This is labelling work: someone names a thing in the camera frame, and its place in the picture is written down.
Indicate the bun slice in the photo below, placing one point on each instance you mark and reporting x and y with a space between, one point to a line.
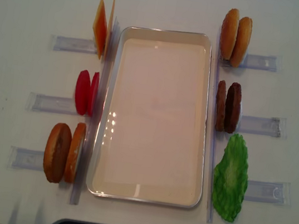
242 41
74 153

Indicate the red tomato slice inner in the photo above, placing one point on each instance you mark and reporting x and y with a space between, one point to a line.
93 93

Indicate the red tomato slice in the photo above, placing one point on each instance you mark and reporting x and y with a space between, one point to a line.
93 93
81 92

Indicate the red tomato slice outer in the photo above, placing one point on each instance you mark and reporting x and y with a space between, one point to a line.
81 92

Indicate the brown meat patty inner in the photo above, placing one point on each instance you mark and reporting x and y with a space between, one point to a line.
221 103

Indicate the dark brown meat patty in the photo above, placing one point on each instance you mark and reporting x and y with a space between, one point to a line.
233 108

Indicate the orange cheese slice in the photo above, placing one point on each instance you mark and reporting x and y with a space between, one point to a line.
100 28

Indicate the green lettuce leaf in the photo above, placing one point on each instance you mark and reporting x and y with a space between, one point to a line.
230 179

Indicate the clear holder for tomato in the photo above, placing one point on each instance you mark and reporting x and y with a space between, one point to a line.
50 104

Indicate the clear holder for cheese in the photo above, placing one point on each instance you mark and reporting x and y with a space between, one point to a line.
82 45

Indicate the clear holder for patties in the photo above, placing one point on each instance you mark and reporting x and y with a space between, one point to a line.
274 127

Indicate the clear holder for lettuce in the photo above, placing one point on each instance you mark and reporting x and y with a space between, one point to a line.
268 192

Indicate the white rectangular metal tray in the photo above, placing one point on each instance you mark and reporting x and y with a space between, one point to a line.
150 143

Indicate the brown bun top left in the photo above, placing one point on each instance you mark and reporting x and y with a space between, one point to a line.
56 151

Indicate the bun top right far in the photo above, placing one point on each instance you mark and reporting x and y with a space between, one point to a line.
229 33

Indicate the clear holder for right buns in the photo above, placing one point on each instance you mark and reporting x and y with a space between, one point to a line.
258 62

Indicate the clear holder for buns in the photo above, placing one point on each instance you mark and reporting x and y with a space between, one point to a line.
258 62
22 158

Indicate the clear holder for left buns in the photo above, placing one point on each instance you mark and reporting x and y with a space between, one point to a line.
22 158

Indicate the clear long left rail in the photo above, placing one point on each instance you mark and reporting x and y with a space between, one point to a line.
91 135

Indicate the clear long rail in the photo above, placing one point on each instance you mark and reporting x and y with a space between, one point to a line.
91 135
209 206

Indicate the clear long right rail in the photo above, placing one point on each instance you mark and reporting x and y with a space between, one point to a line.
209 206

